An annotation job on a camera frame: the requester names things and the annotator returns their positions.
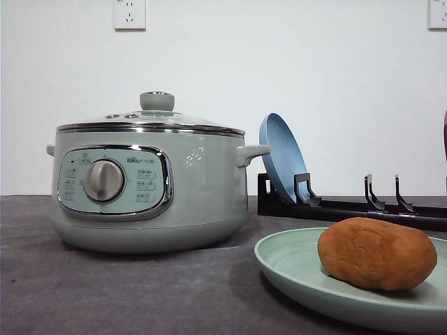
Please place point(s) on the glass pot lid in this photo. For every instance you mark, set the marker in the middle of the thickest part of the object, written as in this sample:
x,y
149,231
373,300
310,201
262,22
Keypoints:
x,y
156,115

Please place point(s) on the green plate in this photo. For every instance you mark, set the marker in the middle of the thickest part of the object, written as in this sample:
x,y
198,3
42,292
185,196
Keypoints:
x,y
294,255

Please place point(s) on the brown potato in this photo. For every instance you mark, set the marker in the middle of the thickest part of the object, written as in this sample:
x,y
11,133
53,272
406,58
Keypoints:
x,y
376,254

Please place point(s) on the blue plate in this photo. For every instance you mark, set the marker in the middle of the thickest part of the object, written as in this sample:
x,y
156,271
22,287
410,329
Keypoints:
x,y
286,158

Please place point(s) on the green electric steamer pot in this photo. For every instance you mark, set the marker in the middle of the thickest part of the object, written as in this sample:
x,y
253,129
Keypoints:
x,y
151,191

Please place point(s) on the black dish rack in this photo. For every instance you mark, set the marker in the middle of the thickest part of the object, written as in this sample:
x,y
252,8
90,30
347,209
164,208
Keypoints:
x,y
309,205

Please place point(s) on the grey table cloth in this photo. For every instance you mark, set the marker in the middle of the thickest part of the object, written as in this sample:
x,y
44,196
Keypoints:
x,y
51,286

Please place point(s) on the white wall socket left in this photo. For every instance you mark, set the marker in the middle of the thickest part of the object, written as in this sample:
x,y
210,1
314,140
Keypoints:
x,y
129,15

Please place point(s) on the white wall socket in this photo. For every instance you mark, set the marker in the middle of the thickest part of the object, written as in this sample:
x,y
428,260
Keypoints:
x,y
129,15
436,16

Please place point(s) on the white wall socket right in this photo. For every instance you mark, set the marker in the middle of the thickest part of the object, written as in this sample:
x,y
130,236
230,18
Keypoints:
x,y
436,16

